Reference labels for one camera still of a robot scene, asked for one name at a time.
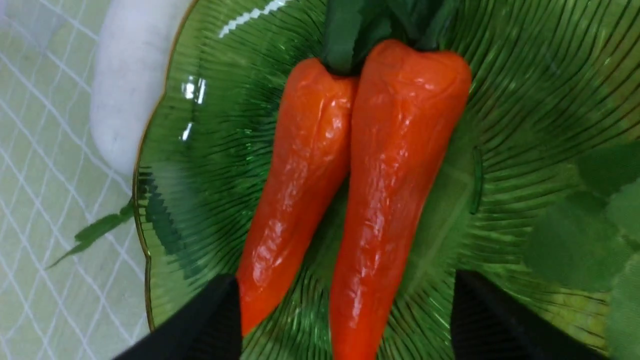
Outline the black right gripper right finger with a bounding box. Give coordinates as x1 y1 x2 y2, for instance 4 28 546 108
450 270 605 360

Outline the white radish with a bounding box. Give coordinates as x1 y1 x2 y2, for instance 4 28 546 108
524 140 640 360
89 0 193 176

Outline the green ribbed glass plate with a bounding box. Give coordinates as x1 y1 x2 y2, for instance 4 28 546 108
133 0 640 360

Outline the orange carrot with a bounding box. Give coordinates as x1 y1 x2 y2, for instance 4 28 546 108
329 0 473 360
236 57 359 336

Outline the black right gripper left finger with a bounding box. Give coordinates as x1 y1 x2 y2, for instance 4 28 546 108
115 274 243 360

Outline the green checked tablecloth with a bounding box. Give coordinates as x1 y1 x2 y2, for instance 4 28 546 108
0 0 148 360

